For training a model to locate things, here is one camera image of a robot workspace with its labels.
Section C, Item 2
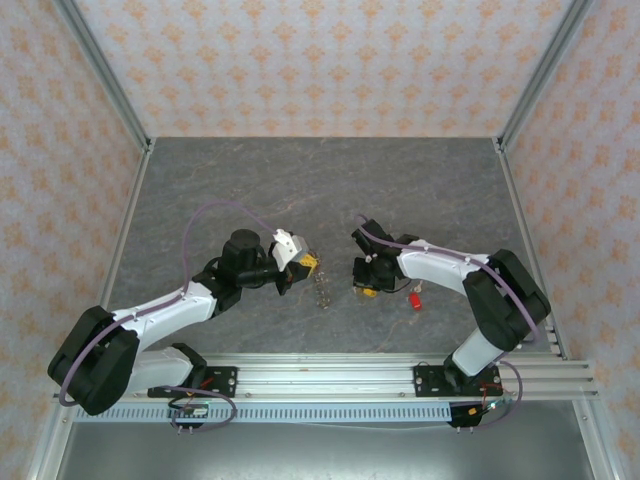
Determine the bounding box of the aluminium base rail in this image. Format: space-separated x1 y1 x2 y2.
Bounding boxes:
52 351 600 401

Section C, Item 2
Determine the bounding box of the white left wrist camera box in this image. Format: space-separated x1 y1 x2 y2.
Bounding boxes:
271 228 311 271

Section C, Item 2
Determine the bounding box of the brown toothed gear ring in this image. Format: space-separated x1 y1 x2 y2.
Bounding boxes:
312 253 335 310

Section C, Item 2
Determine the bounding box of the slotted grey cable duct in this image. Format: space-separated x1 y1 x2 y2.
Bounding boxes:
74 403 454 425

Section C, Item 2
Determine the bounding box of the small circuit board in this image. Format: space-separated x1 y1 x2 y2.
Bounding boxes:
167 402 210 420
467 399 507 419

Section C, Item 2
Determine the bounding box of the aluminium table side rail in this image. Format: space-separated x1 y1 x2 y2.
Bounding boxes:
492 137 626 480
24 139 157 480

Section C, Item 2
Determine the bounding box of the aluminium frame post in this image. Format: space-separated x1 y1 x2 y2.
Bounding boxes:
492 0 599 154
52 0 155 155

